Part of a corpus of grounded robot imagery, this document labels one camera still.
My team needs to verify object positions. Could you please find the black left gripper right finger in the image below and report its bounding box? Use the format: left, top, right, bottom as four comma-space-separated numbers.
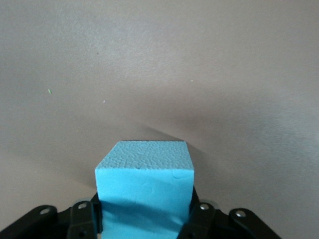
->
178, 186, 282, 239

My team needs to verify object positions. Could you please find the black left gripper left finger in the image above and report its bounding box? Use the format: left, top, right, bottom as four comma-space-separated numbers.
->
0, 193, 104, 239

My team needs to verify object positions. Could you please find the light blue foam cube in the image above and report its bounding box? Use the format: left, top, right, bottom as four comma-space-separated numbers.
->
94, 140, 195, 239

